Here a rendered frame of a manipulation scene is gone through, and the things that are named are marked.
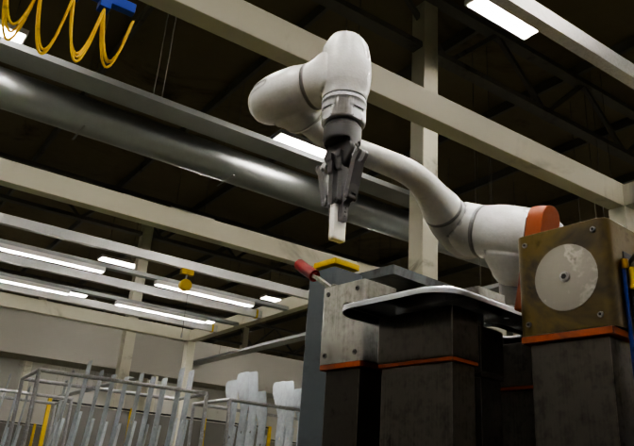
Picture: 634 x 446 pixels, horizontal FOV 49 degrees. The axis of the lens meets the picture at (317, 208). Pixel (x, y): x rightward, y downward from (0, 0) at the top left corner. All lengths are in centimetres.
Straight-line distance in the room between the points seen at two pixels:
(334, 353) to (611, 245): 42
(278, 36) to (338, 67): 301
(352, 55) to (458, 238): 56
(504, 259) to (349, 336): 75
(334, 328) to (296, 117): 59
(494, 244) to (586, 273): 90
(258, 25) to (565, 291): 370
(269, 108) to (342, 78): 19
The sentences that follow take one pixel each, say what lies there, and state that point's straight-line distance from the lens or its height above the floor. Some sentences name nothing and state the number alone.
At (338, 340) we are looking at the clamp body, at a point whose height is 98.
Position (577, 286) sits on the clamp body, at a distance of 77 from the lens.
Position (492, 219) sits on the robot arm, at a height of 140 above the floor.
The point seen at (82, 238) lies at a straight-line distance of 843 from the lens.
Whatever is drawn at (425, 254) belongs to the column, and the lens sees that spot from 980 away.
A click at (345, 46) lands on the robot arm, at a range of 141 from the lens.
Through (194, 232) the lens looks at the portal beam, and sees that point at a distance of 755.
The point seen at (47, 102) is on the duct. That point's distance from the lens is 1300.
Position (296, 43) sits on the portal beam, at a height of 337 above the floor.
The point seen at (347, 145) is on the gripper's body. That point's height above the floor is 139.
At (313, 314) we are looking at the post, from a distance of 121.
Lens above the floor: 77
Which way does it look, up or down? 23 degrees up
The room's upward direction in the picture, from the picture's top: 4 degrees clockwise
